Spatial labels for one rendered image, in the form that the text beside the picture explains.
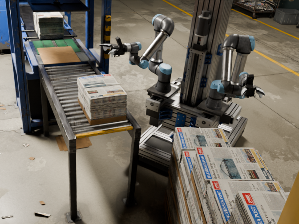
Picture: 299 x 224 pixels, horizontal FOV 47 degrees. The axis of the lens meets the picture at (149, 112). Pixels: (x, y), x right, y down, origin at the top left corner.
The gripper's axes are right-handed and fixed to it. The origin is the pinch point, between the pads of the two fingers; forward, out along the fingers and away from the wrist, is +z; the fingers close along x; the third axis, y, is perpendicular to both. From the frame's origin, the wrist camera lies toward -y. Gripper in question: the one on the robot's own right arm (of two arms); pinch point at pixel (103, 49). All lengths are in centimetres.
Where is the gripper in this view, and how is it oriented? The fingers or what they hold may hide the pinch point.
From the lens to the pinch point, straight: 279.5
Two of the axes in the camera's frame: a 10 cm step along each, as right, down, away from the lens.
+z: -8.1, 2.3, -5.4
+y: -1.7, 7.9, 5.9
